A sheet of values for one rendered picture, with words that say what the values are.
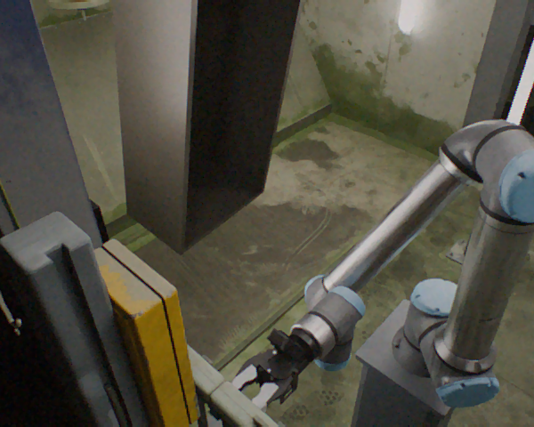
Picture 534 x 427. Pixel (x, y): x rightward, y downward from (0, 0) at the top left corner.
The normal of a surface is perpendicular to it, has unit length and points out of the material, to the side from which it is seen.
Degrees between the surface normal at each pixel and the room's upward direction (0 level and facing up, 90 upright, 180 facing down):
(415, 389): 0
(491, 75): 90
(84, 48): 57
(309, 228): 0
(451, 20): 90
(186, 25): 90
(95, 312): 90
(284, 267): 0
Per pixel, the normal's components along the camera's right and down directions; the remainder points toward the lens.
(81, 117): 0.62, -0.07
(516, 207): 0.07, 0.51
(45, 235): 0.00, -0.79
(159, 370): 0.74, 0.42
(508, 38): -0.67, 0.45
